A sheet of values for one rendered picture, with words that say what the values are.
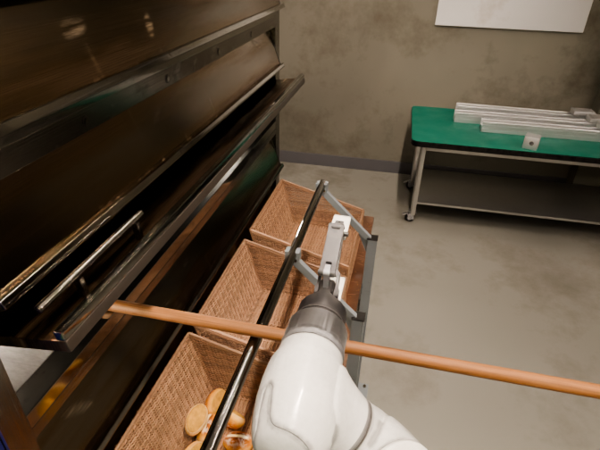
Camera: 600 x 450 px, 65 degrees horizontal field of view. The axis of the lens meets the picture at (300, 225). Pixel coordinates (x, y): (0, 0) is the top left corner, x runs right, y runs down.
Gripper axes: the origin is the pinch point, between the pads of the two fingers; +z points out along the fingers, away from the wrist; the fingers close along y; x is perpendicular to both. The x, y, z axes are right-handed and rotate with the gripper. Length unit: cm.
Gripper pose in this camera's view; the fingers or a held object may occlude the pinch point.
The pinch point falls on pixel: (338, 252)
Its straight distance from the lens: 86.8
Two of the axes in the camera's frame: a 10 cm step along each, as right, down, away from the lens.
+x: 9.8, 1.4, -1.8
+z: 2.2, -5.0, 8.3
